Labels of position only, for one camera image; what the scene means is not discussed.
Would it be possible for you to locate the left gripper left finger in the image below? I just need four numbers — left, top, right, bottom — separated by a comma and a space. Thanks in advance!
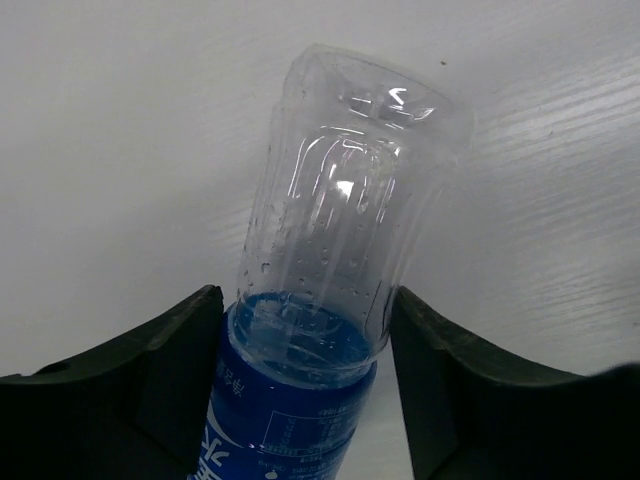
1, 285, 223, 479

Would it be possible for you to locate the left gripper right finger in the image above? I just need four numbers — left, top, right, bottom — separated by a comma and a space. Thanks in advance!
391, 288, 639, 479

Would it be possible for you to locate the blue label water bottle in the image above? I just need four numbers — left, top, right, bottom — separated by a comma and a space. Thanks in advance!
195, 45, 473, 479

